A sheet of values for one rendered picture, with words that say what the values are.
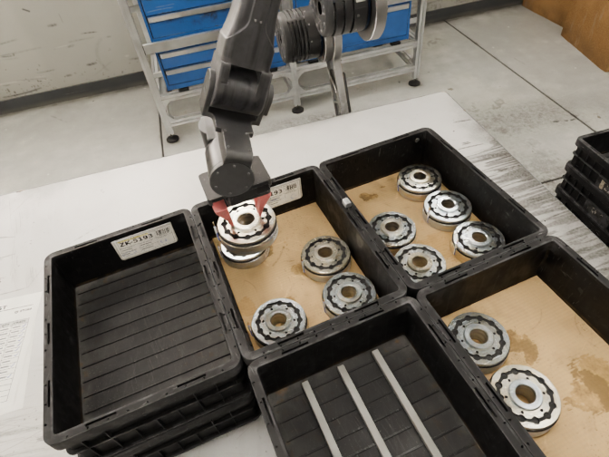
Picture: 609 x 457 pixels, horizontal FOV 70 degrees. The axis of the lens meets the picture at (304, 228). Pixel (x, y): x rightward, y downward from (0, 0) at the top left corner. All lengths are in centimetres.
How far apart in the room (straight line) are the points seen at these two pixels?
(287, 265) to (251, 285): 9
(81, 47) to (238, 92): 312
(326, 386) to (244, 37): 56
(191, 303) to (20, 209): 82
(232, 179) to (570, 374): 63
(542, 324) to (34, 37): 343
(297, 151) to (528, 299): 84
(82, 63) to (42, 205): 224
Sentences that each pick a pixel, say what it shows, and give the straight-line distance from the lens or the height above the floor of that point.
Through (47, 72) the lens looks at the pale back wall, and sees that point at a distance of 377.
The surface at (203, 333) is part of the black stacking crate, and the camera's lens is 88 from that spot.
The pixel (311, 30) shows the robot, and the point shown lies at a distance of 168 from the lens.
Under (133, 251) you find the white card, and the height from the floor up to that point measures 87.
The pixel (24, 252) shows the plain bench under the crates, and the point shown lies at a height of 70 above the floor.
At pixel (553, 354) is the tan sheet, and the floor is 83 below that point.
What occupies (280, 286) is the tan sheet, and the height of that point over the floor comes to 83.
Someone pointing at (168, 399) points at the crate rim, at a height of 92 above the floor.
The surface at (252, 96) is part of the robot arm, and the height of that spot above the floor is 127.
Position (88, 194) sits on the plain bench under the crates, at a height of 70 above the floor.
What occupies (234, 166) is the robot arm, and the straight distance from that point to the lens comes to 55.
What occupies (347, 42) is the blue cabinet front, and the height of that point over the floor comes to 38.
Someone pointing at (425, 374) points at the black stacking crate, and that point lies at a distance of 81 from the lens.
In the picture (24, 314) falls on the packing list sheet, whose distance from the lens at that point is 128.
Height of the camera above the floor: 156
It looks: 46 degrees down
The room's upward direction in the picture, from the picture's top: 7 degrees counter-clockwise
